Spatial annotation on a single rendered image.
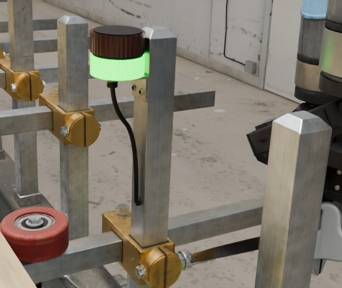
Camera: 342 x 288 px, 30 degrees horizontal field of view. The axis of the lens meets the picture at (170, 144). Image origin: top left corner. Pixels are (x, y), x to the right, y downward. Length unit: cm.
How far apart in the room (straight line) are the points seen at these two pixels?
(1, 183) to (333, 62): 94
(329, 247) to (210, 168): 263
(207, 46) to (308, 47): 439
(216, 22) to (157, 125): 444
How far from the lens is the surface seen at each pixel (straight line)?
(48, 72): 125
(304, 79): 92
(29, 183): 126
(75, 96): 95
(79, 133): 94
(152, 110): 72
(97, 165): 324
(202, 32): 532
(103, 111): 103
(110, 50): 67
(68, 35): 93
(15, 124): 98
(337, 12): 56
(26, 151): 124
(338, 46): 56
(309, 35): 90
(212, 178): 314
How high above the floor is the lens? 127
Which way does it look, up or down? 21 degrees down
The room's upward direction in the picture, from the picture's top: 3 degrees clockwise
